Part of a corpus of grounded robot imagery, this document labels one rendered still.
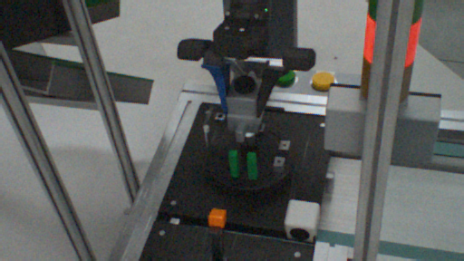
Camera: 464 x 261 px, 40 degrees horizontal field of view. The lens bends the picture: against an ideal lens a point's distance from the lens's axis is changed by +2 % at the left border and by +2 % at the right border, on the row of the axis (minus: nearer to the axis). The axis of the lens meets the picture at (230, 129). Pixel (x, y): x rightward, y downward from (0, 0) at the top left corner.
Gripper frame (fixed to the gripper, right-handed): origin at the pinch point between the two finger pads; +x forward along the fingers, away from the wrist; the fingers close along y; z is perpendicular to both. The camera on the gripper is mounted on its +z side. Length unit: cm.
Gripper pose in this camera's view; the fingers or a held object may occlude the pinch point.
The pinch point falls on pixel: (244, 91)
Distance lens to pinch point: 88.7
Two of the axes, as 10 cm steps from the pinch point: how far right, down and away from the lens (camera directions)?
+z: -2.4, 1.9, -9.5
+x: -0.7, 9.7, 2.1
